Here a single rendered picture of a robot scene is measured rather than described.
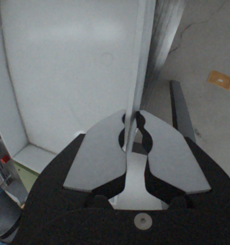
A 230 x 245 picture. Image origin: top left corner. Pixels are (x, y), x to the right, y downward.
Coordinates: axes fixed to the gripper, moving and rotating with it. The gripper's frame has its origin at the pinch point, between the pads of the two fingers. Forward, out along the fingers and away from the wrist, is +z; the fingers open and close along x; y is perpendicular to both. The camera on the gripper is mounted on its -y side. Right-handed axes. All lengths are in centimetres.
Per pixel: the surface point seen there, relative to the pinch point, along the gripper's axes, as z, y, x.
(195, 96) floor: 88, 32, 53
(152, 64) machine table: 14.7, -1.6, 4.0
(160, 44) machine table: 14.4, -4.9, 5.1
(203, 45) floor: 89, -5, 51
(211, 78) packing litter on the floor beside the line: 85, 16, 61
